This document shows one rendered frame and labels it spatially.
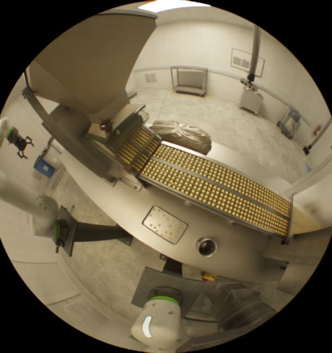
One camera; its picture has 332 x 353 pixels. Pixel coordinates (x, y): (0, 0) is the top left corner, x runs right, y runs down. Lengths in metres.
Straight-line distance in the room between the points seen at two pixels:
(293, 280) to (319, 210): 0.32
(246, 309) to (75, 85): 0.47
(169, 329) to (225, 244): 0.46
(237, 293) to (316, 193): 0.49
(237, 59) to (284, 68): 1.48
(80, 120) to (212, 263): 0.97
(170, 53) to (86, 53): 4.10
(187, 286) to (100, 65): 0.75
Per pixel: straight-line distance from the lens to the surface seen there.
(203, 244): 0.57
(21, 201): 0.56
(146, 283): 0.53
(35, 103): 0.49
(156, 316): 0.38
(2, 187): 0.55
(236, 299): 0.21
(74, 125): 0.61
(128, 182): 0.65
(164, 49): 4.44
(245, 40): 3.99
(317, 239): 0.61
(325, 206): 0.56
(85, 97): 0.33
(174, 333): 0.38
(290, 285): 0.70
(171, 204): 0.56
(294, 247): 0.66
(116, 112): 0.43
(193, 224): 0.55
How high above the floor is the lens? 1.35
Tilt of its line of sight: 64 degrees down
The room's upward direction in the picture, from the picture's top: 15 degrees counter-clockwise
